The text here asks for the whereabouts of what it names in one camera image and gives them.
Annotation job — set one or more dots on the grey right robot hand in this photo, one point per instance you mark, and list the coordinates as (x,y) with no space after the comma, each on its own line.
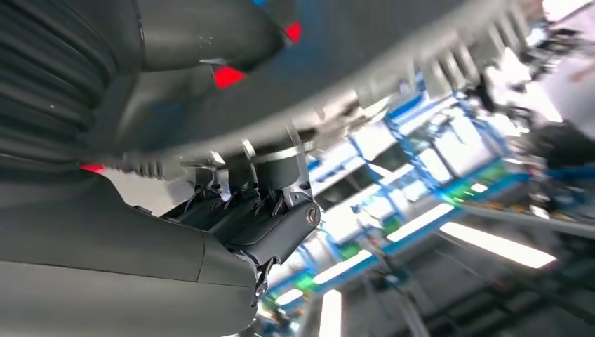
(116,260)

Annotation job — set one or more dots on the ceiling light panel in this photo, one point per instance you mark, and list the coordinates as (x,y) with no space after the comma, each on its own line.
(418,223)
(341,267)
(330,316)
(497,245)

